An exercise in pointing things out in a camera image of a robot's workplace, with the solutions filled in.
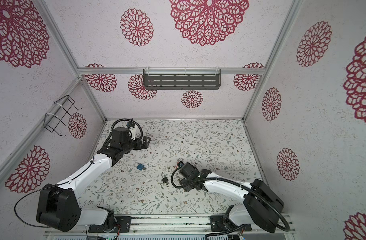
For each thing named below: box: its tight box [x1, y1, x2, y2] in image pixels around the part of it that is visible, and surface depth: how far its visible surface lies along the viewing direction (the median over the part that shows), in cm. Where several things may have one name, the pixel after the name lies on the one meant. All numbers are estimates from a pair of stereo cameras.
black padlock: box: [161, 173, 169, 184], surface depth 91 cm
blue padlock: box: [133, 161, 145, 171], surface depth 96 cm
